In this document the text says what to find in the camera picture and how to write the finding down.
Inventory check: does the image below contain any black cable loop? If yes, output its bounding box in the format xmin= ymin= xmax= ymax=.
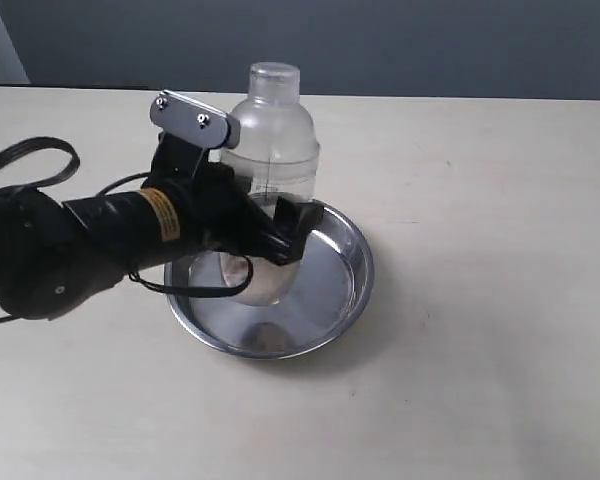
xmin=0 ymin=136 xmax=81 ymax=190

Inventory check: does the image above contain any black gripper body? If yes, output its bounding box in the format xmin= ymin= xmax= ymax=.
xmin=147 ymin=132 xmax=249 ymax=256

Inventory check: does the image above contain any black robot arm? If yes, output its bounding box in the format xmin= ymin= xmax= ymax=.
xmin=0 ymin=133 xmax=324 ymax=322

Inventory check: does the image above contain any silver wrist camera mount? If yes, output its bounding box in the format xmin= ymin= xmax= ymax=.
xmin=149 ymin=90 xmax=240 ymax=150

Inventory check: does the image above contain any clear plastic shaker bottle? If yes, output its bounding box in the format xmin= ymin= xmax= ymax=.
xmin=219 ymin=62 xmax=320 ymax=307

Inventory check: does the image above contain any thin black cable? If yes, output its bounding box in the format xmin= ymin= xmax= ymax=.
xmin=127 ymin=257 xmax=255 ymax=297

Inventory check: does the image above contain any round stainless steel plate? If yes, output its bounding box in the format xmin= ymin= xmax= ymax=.
xmin=167 ymin=205 xmax=375 ymax=359

